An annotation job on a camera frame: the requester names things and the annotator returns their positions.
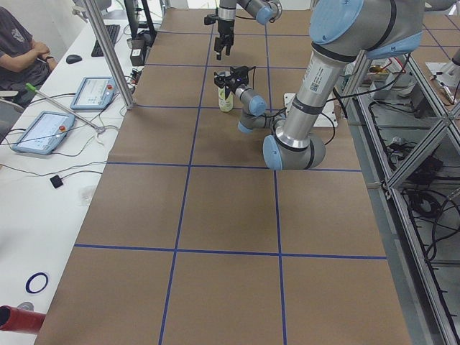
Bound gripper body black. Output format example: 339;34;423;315
228;71;249;93
218;18;235;36

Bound blue teach pendant near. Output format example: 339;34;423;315
11;111;75;155

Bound aluminium side frame rack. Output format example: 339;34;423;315
344;0;460;345

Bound red cylinder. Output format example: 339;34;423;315
1;305;46;335

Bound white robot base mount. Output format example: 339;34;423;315
283;93;339;129

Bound black mini computer box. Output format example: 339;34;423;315
130;39;147;66

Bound aluminium frame post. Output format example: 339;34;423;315
80;0;134;110

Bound small black square pad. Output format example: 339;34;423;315
50;175;63;189

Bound blue tape roll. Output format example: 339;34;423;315
24;272;50;295

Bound green handled metal rod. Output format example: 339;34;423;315
26;83;105;134

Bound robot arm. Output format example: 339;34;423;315
214;1;425;170
203;0;282;60

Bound black computer mouse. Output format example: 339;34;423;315
65;54;83;65

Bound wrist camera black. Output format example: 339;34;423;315
230;65;256;83
203;14;219;25

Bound black keyboard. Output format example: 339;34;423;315
91;24;121;58

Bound blue teach pendant far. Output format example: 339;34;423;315
70;76;117;111

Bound blue teach pendant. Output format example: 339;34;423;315
11;111;75;155
70;76;117;111

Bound black computer monitor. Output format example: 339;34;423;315
124;0;157;45

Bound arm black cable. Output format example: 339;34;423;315
244;66;341;147

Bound seated man grey shirt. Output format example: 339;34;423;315
1;7;58;108

